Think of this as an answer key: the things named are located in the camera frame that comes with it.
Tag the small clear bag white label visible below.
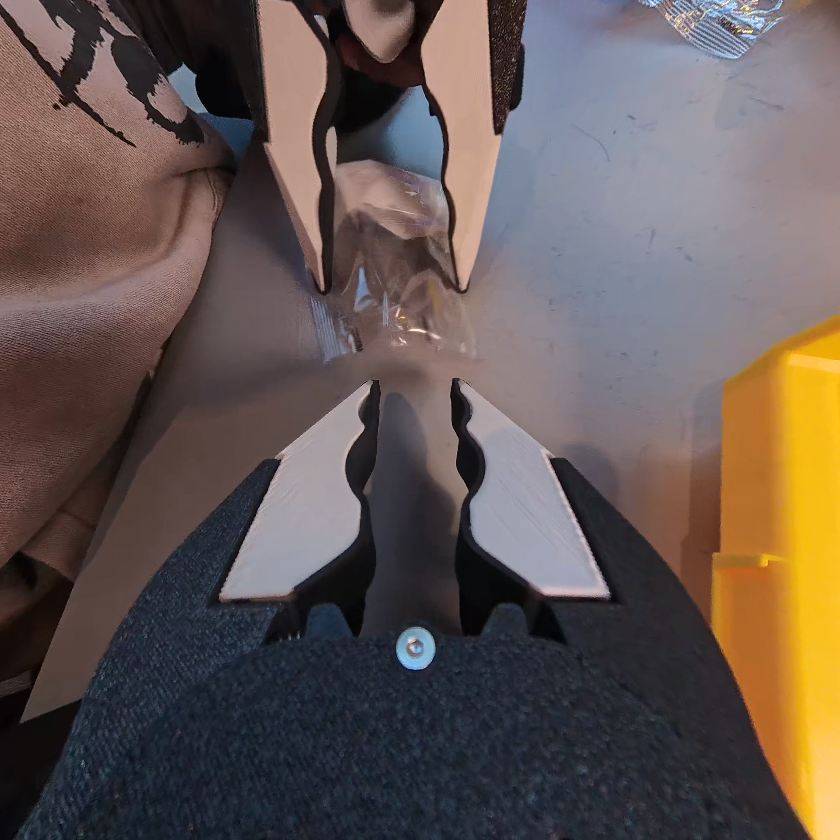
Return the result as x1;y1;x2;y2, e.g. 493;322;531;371
309;164;476;363

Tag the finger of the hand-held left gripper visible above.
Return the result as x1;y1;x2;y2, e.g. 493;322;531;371
256;0;345;294
420;0;506;294

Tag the clear plastic bag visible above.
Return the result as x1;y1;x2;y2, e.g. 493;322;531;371
637;0;788;61

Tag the grey desk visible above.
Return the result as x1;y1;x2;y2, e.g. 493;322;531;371
20;0;840;736

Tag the yellow bin with bricks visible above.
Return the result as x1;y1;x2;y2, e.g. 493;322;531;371
709;315;840;840

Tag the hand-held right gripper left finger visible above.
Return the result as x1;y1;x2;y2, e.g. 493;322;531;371
221;381;382;618

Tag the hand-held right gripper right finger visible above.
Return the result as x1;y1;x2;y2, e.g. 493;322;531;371
451;380;611;618

